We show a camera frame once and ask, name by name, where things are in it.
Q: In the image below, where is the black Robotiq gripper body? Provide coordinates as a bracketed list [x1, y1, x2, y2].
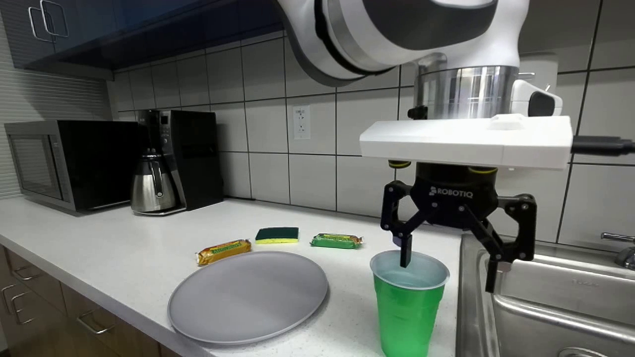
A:
[410, 160, 503, 229]

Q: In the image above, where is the green candy bar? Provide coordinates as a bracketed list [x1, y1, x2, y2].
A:
[310, 231, 366, 251]

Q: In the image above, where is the green plastic cup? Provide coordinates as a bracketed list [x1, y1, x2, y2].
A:
[368, 247, 453, 357]

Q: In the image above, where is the orange candy bar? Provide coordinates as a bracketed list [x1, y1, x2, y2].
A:
[197, 237, 255, 267]

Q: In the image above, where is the stainless steel sink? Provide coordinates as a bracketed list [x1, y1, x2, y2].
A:
[455, 233, 635, 357]

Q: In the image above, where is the chrome faucet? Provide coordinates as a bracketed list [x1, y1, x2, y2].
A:
[600, 229, 635, 271]

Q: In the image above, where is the green and yellow sponge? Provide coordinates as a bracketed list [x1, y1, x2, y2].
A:
[255, 225, 302, 249]

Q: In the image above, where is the grey round plate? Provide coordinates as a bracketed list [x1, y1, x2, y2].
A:
[167, 249, 332, 348]

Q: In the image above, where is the black coffee maker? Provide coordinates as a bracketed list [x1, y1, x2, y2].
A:
[146, 106, 227, 213]

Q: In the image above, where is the steel coffee carafe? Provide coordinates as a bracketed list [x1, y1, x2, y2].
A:
[130, 146, 187, 215]

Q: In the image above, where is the black microwave oven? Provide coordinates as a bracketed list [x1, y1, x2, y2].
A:
[5, 116, 152, 213]

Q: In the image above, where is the wooden lower cabinet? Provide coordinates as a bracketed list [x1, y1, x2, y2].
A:
[0, 243, 181, 357]

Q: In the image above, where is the dark blue upper cabinet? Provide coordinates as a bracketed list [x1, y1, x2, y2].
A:
[0, 0, 287, 83]

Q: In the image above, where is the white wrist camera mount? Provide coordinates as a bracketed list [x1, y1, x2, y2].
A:
[358, 112, 576, 170]

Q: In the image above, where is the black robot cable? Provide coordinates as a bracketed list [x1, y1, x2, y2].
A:
[572, 132, 635, 158]

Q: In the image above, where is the white wall outlet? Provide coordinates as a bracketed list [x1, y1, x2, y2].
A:
[291, 104, 314, 142]

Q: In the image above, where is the metal drawer handle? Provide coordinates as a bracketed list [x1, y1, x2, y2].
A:
[74, 311, 114, 336]
[7, 287, 37, 327]

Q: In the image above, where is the silver cabinet handle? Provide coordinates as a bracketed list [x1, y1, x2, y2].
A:
[39, 0, 70, 39]
[27, 3, 42, 41]

